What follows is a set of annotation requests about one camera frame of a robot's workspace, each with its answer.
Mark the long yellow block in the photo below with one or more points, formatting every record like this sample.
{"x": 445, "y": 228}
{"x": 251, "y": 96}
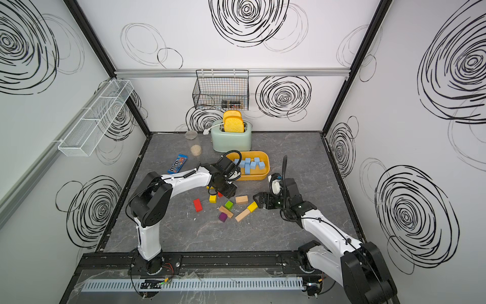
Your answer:
{"x": 252, "y": 207}

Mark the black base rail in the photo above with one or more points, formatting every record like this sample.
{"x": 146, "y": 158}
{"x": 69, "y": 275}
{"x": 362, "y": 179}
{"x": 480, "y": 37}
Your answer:
{"x": 277, "y": 262}

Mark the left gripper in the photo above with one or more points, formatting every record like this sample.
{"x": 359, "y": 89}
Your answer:
{"x": 231, "y": 191}

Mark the blue candy bag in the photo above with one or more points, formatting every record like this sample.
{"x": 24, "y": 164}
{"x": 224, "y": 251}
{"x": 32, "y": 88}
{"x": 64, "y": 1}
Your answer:
{"x": 177, "y": 164}

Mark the purple cube bottom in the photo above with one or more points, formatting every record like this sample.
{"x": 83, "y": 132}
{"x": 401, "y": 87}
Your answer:
{"x": 223, "y": 217}

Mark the yellow plastic tub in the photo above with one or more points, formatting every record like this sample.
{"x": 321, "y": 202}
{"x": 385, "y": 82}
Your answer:
{"x": 256, "y": 174}

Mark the yellow toast slice back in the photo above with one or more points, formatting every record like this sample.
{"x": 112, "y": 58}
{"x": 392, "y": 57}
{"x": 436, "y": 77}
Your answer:
{"x": 232, "y": 113}

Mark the yellow toast slice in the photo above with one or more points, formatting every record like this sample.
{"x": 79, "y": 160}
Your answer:
{"x": 234, "y": 125}
{"x": 232, "y": 113}

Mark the yellow toast slice front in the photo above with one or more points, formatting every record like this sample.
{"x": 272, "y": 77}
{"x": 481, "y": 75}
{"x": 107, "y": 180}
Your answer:
{"x": 234, "y": 125}

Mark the mint green toaster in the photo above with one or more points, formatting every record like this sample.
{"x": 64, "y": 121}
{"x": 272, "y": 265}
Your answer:
{"x": 225, "y": 141}

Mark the thin wood plank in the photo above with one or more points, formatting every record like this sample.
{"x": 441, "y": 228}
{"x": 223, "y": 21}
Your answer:
{"x": 226, "y": 211}

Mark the white slotted cable duct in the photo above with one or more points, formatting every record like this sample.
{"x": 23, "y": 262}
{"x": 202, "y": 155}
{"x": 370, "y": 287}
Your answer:
{"x": 195, "y": 284}

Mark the long blue block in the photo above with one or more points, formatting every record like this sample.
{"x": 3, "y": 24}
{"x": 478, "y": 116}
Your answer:
{"x": 247, "y": 169}

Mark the black wire wall basket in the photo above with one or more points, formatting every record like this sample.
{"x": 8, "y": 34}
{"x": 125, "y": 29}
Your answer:
{"x": 221, "y": 89}

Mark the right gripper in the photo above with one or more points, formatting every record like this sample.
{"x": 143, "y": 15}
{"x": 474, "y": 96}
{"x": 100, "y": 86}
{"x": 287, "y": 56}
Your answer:
{"x": 262, "y": 195}

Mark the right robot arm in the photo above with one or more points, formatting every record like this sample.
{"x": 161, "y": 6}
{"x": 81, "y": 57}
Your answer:
{"x": 358, "y": 267}

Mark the natural wood block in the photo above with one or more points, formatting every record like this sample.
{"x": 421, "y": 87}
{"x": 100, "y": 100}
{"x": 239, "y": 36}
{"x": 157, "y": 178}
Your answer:
{"x": 241, "y": 200}

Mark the white wire wall shelf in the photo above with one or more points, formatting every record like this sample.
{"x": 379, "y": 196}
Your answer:
{"x": 107, "y": 117}

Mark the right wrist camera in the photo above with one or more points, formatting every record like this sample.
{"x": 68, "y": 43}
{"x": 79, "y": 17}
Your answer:
{"x": 275, "y": 181}

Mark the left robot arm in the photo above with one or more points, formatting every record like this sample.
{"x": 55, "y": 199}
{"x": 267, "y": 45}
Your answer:
{"x": 150, "y": 201}

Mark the long natural wood plank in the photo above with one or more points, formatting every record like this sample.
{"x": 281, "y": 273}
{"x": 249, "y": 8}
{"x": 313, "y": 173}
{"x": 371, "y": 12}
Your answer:
{"x": 242, "y": 215}

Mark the red block left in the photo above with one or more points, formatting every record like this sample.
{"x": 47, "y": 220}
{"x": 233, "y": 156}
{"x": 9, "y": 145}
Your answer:
{"x": 198, "y": 205}

